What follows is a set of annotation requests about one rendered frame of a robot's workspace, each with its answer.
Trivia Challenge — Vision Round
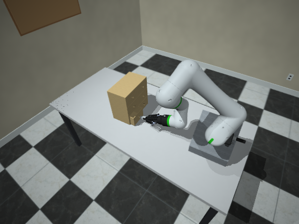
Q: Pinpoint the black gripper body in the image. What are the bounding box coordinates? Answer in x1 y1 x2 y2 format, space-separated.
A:
153 115 163 125

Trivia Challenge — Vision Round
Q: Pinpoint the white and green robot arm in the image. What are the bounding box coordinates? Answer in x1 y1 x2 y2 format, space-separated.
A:
156 59 247 147

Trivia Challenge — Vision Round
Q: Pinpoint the brown chest of drawers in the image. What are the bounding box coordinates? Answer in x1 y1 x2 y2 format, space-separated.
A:
107 72 147 125

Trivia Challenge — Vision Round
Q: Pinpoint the tan wooden drawer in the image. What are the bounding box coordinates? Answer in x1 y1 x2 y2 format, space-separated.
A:
127 98 138 115
139 96 148 108
129 106 143 126
137 78 147 95
126 88 137 106
138 88 147 104

